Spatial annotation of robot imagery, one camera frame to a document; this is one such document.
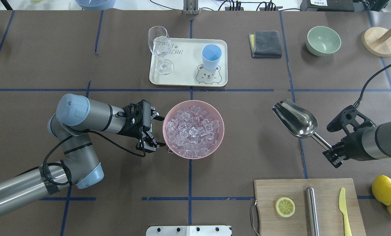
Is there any green bowl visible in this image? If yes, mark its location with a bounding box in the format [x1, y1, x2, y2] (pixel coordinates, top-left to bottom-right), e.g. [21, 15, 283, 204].
[306, 26, 341, 57]

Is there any large yellow lemon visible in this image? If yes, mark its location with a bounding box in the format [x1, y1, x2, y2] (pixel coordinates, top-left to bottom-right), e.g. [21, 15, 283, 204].
[372, 175, 391, 206]

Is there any lemon half slice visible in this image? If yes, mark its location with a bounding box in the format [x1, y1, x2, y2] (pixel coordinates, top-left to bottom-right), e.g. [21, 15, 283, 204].
[274, 197, 296, 218]

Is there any clear wine glass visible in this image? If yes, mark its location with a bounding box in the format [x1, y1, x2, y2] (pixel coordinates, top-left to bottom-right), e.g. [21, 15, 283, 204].
[148, 26, 174, 75]

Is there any wooden mug tree stand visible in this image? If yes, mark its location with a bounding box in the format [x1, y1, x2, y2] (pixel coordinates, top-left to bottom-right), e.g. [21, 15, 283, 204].
[361, 13, 391, 58]

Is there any metal ice scoop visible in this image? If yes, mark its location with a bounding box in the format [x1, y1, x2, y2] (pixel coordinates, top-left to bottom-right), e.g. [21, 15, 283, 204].
[272, 99, 333, 150]

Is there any grey folded cloth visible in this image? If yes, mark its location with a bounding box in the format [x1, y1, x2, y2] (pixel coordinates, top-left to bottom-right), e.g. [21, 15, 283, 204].
[248, 31, 282, 58]

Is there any clear ice cubes pile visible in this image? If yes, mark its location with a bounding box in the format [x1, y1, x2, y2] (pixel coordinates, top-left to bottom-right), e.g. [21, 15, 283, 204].
[167, 105, 220, 156]

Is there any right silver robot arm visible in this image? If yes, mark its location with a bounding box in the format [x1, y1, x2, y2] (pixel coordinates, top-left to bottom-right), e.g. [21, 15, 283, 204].
[323, 106, 391, 168]

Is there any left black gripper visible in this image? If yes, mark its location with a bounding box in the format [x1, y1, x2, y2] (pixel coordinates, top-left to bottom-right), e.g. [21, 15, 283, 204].
[118, 100, 166, 153]

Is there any pink bowl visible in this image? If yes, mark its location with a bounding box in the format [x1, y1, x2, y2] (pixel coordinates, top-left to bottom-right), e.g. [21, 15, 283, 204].
[162, 100, 225, 160]

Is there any blue plastic cup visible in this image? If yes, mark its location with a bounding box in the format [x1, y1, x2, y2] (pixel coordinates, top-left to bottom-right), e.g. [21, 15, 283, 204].
[201, 44, 222, 71]

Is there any yellow plastic knife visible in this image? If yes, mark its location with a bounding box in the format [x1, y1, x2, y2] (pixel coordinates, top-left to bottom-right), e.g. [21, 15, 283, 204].
[338, 187, 352, 236]

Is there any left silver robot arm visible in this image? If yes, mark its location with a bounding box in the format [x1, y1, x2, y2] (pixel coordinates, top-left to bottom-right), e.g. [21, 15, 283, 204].
[0, 93, 165, 216]

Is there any wooden cutting board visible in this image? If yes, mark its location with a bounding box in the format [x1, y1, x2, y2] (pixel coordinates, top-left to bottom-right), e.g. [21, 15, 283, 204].
[254, 178, 366, 236]

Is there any cream bear tray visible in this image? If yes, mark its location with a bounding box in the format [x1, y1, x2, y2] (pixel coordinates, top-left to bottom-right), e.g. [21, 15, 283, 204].
[149, 38, 228, 87]

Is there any blue bowl on side table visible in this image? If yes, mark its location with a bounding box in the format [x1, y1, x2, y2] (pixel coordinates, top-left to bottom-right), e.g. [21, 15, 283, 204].
[75, 0, 116, 10]

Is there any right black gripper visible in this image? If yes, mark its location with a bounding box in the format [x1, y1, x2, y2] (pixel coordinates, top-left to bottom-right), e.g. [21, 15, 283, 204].
[323, 106, 375, 168]

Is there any metal rod tool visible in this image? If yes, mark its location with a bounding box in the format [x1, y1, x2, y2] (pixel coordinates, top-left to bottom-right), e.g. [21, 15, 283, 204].
[306, 187, 320, 236]

